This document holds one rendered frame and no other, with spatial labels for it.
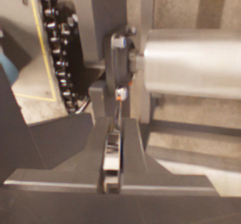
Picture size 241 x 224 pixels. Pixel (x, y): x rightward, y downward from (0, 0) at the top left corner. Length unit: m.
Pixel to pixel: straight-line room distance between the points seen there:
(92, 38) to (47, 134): 0.15
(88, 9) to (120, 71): 0.11
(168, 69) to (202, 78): 0.05
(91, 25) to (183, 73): 0.15
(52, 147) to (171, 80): 0.20
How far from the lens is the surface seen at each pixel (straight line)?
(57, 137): 0.20
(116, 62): 0.31
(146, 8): 0.85
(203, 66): 0.29
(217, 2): 1.20
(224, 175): 0.48
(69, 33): 0.33
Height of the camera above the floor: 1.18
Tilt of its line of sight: 54 degrees down
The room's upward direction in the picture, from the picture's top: 153 degrees counter-clockwise
